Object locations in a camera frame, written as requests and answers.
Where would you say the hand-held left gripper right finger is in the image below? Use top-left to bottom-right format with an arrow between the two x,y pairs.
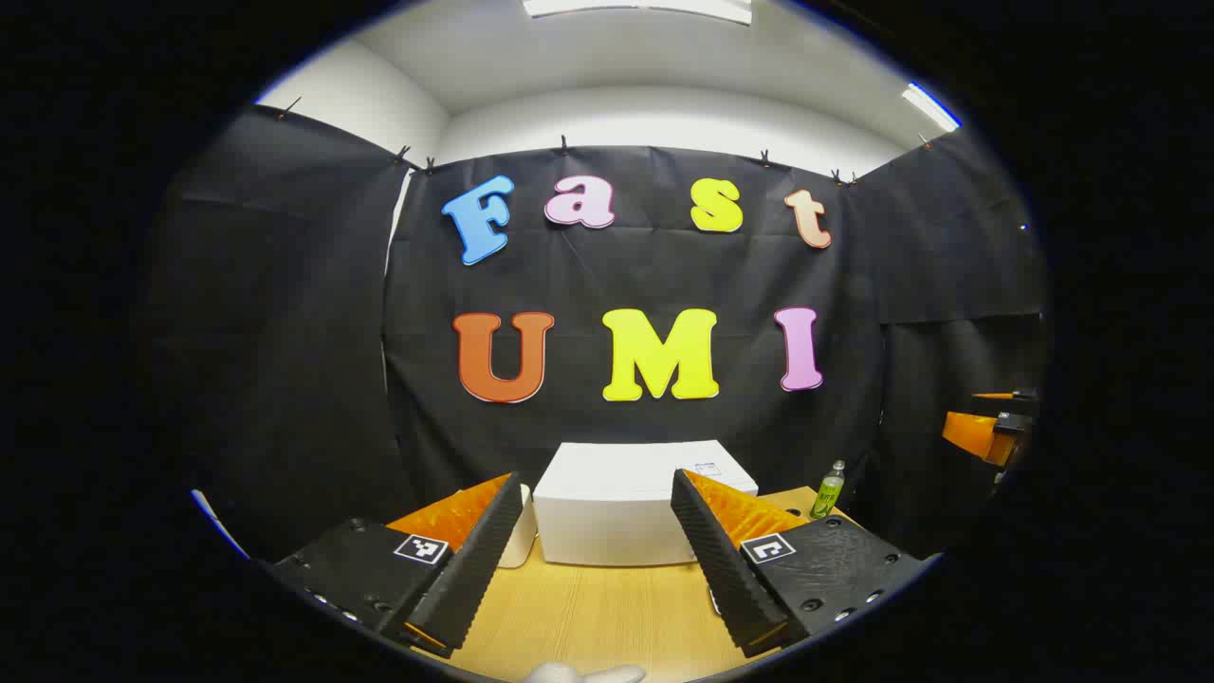
671,468 -> 926,657

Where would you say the black backdrop cloth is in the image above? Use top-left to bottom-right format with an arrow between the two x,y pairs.
142,102 -> 1049,561

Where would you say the ceiling light panel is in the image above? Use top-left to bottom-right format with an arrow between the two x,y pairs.
901,83 -> 962,132
522,0 -> 753,27

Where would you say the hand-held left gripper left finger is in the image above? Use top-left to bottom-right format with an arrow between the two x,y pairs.
270,471 -> 525,657

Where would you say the green label drink bottle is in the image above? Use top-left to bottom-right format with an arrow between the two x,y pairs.
809,460 -> 847,521

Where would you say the white microwave oven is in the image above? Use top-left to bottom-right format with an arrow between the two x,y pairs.
493,440 -> 760,570

